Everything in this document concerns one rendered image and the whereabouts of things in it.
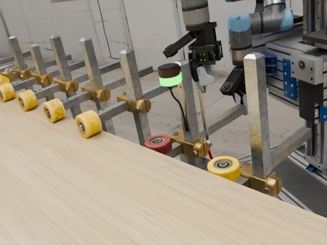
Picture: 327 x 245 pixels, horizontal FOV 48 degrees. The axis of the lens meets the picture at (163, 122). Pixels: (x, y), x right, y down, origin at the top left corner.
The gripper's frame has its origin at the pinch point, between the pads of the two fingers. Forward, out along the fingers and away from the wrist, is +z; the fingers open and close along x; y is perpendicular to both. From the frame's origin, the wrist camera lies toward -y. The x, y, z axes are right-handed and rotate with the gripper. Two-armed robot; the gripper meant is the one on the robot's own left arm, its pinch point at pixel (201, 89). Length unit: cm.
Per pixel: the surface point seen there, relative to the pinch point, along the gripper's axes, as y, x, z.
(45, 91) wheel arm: -78, 10, 3
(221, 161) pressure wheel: 13.6, -24.8, 10.1
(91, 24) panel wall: -317, 348, 24
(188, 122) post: -1.2, -10.1, 6.6
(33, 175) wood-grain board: -37, -40, 10
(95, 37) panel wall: -318, 348, 44
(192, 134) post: -0.9, -9.8, 11.0
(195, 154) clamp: 0.2, -11.9, 16.5
